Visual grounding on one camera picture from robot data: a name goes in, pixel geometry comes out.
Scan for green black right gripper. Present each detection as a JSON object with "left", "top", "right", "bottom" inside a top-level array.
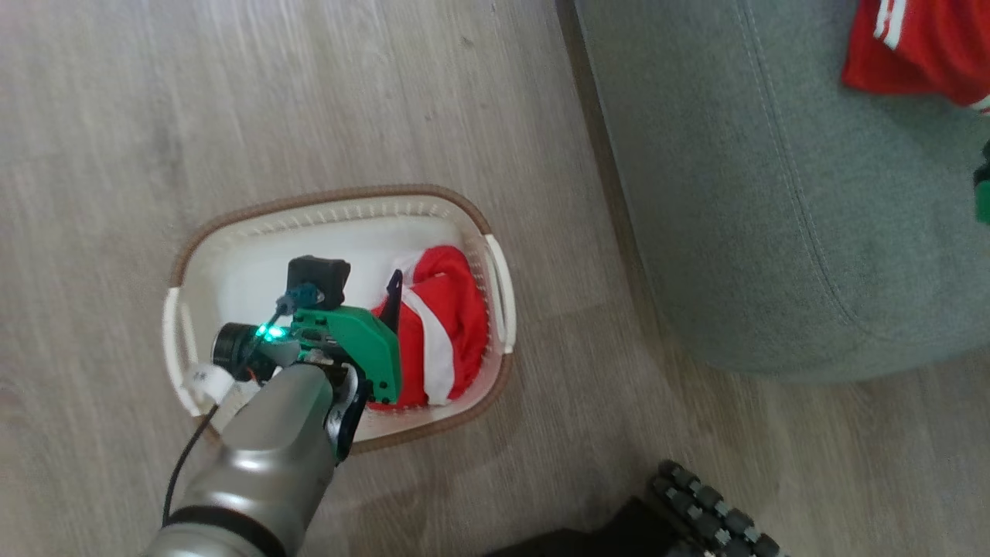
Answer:
[{"left": 972, "top": 139, "right": 990, "bottom": 226}]

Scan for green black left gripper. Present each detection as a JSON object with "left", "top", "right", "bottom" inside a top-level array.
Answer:
[{"left": 212, "top": 268, "right": 405, "bottom": 405}]

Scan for black cable with blue plug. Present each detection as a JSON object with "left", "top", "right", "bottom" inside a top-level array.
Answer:
[{"left": 160, "top": 282, "right": 323, "bottom": 528}]

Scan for black omni wheel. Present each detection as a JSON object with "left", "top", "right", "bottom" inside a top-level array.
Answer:
[{"left": 648, "top": 460, "right": 791, "bottom": 557}]

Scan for grey fabric sofa seat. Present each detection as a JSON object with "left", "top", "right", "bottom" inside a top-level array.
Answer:
[{"left": 555, "top": 0, "right": 990, "bottom": 385}]

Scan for white laundry basket brown rim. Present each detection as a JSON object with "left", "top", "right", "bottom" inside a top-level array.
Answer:
[{"left": 162, "top": 183, "right": 517, "bottom": 456}]

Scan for red garment thin white stripes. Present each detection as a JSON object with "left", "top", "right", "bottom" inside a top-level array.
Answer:
[{"left": 841, "top": 0, "right": 990, "bottom": 116}]

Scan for red garment wide white stripe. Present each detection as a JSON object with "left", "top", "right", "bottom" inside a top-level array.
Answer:
[{"left": 367, "top": 244, "right": 490, "bottom": 412}]

